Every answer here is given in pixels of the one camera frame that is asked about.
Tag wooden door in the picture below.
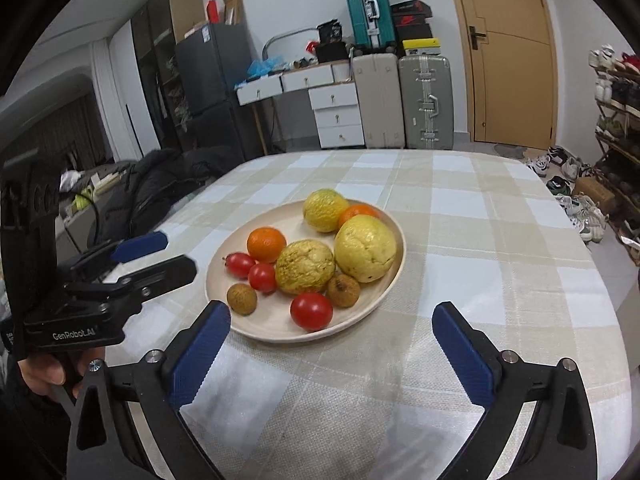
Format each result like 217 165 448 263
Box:
445 0 558 145

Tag loose sneakers group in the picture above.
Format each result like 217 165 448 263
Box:
522 145 608 243

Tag orange mandarin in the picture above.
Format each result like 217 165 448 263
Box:
339 203 383 228
247 227 288 263

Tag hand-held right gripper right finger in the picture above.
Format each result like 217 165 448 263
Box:
432 301 598 480

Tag beige suitcase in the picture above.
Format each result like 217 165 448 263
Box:
351 53 405 149

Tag red tomato with stem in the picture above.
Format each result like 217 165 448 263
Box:
222 252 257 277

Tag black jacket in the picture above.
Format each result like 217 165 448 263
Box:
102 147 236 246

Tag white drawer cabinet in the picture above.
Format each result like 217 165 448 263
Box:
308 81 365 150

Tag white desk with drawers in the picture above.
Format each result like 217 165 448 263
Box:
236 60 358 107

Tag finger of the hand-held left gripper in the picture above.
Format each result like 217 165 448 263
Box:
65 255 197 311
62 231 169 281

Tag small yellow-green passion fruit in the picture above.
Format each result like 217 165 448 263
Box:
302 189 350 233

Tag black storage box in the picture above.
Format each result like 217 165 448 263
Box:
316 42 350 63

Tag person's left hand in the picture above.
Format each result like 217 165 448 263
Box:
17 350 103 401

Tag blue plastic bag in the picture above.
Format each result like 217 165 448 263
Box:
247 57 286 81

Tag wrinkled yellow passion fruit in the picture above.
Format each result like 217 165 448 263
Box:
275 240 336 295

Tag teal suitcase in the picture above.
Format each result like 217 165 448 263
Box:
343 0 398 53

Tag dark grey refrigerator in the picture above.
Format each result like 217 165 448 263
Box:
175 22 263 161

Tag brown longan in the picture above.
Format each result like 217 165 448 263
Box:
327 274 361 308
226 283 259 317

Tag rows of racked shoes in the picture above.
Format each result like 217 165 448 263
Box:
589 44 640 196

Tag small cardboard box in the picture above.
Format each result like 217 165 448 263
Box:
572 177 616 213

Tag large yellow passion fruit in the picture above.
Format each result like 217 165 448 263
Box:
334 215 397 283

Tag cream round plate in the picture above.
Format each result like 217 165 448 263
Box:
205 204 406 345

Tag plain black shoe box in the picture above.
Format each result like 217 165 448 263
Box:
395 24 433 41

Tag black shoe box red lid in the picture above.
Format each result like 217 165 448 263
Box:
390 1 432 16

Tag dark display cabinet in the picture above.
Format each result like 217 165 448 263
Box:
132 0 203 156

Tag white and yellow shoe box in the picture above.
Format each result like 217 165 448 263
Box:
401 37 442 57

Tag silver suitcase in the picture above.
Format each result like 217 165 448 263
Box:
398 55 453 150

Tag silver arched hoop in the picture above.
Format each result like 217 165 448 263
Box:
262 27 321 61

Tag wooden shoe rack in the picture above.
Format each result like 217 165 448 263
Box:
590 45 640 201

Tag black printed pouch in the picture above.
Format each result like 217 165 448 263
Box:
317 20 345 45

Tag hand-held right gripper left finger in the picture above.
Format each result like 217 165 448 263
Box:
65 300 232 480

